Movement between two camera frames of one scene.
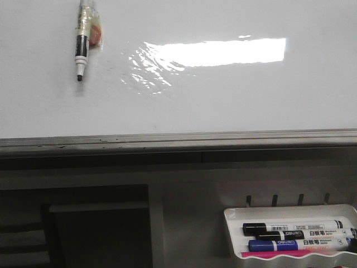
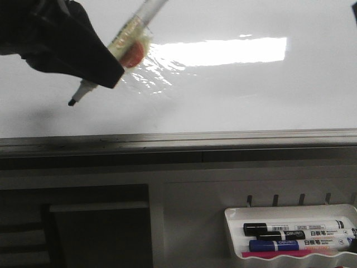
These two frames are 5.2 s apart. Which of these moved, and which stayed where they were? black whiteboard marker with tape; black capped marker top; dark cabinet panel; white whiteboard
Moved: black whiteboard marker with tape
Stayed: white whiteboard; dark cabinet panel; black capped marker top
